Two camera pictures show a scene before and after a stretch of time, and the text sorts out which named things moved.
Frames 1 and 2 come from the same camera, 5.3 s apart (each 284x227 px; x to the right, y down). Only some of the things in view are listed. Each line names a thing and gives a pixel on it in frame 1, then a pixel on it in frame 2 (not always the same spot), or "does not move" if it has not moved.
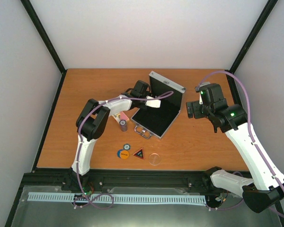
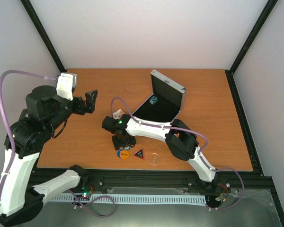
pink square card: x=120 y=116 does not move
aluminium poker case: x=155 y=122 does not move
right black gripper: x=196 y=111 -> x=117 y=144
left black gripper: x=144 y=108 -> x=91 y=101
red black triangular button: x=139 y=153 does not move
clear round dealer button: x=154 y=159 does not move
